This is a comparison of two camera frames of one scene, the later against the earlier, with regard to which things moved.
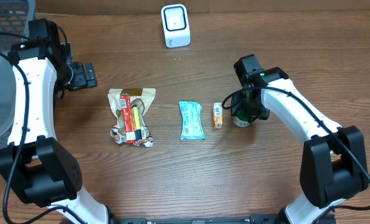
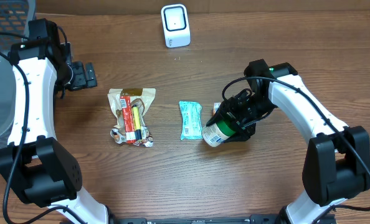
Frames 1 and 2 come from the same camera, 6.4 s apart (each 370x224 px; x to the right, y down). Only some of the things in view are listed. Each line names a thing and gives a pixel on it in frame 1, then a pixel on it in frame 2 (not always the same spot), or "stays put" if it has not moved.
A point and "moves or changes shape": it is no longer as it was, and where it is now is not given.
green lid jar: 241,120 moves or changes shape
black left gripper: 87,75 stays put
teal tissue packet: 192,121 stays put
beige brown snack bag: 129,105 stays put
